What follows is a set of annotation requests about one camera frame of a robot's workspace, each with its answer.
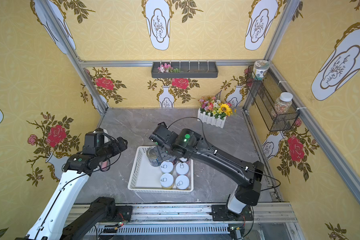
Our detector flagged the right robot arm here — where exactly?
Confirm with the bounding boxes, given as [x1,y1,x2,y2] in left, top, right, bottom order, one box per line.
[149,122,281,220]

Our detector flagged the grey wall shelf tray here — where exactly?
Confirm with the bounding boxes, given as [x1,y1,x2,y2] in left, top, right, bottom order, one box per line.
[151,61,219,79]

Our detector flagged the flower box white fence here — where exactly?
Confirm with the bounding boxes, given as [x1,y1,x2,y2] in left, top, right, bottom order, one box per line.
[198,97,234,129]

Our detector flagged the clear jar white lid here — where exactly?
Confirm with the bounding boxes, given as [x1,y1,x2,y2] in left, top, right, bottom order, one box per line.
[272,92,293,117]

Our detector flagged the patterned jar on rack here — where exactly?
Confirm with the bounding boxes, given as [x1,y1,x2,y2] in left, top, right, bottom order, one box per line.
[252,60,270,81]

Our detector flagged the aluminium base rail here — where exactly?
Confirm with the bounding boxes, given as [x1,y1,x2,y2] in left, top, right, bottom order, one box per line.
[59,203,305,240]

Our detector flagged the pink artificial flowers on shelf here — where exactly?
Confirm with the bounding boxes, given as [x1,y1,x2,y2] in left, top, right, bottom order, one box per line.
[158,63,181,73]

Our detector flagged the black wire wall basket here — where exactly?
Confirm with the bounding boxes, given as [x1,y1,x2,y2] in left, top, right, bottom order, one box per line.
[247,66,300,132]

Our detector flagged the purple small object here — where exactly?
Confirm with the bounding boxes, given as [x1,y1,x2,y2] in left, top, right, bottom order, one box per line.
[100,160,110,172]

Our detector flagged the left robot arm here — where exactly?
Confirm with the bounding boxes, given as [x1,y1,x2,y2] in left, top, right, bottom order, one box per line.
[23,128,128,240]

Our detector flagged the pink small can back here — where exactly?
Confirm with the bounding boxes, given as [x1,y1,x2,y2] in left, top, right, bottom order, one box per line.
[175,163,190,175]

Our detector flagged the blue labelled tin can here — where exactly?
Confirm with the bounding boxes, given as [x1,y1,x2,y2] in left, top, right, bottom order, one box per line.
[146,146,162,167]

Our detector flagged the white small can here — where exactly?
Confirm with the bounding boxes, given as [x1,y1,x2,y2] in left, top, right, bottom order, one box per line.
[160,161,174,174]

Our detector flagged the white plastic basket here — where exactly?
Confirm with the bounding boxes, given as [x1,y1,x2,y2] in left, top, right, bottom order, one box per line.
[128,146,194,194]

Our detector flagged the yellow small can back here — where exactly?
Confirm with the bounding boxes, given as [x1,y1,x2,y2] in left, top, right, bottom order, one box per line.
[160,173,174,190]

